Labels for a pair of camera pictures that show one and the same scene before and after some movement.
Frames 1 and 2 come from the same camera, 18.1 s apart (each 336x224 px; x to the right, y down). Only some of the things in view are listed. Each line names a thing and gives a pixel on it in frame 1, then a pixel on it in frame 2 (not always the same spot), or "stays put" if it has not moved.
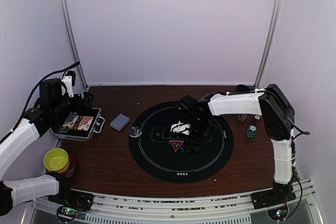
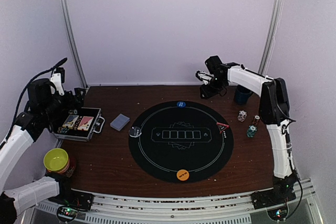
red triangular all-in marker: x=176 y=144 → x=221 y=127
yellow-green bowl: x=55 y=159 stays put
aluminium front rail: x=233 y=208 stays put
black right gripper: x=192 y=148 → x=207 y=93
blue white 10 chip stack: x=242 y=117 stays put
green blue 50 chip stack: x=251 y=130 stays put
